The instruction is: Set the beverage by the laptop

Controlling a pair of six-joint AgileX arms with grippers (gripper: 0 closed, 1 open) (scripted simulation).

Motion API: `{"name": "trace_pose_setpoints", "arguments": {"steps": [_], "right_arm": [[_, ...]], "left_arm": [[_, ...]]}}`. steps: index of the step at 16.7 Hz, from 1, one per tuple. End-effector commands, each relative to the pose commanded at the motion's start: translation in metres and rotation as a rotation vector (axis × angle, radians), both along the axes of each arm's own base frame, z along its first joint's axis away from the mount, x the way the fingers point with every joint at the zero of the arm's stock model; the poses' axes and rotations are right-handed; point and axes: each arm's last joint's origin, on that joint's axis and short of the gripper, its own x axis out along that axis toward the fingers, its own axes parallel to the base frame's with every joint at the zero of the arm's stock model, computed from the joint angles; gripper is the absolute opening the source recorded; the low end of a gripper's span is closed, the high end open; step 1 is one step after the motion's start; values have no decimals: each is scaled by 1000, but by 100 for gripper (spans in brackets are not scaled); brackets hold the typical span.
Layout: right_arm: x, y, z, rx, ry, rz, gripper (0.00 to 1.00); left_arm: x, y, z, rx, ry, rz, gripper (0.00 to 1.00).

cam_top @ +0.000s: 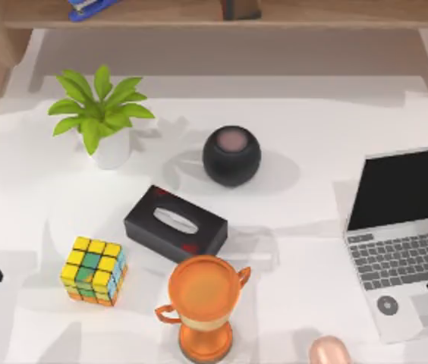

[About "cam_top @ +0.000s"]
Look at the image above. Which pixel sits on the orange trophy cup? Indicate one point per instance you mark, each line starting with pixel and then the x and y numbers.
pixel 202 299

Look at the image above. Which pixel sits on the green plant in white pot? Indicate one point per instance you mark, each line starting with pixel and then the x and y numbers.
pixel 102 125

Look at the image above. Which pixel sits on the blue stapler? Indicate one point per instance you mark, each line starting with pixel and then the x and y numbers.
pixel 87 7

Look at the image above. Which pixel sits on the colourful puzzle cube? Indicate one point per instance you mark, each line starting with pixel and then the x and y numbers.
pixel 92 273

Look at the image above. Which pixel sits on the silver laptop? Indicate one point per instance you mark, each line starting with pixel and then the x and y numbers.
pixel 403 246

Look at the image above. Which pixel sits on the pink computer mouse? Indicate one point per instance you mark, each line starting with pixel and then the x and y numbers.
pixel 329 350

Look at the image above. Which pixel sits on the wooden shelf unit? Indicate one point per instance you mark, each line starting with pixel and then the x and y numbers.
pixel 214 17

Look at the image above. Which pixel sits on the dark brown box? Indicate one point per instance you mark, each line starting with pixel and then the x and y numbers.
pixel 241 8

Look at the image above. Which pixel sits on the black round speaker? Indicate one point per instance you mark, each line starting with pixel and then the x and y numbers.
pixel 232 163

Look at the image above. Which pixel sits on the black tissue box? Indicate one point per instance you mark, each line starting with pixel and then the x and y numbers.
pixel 176 223

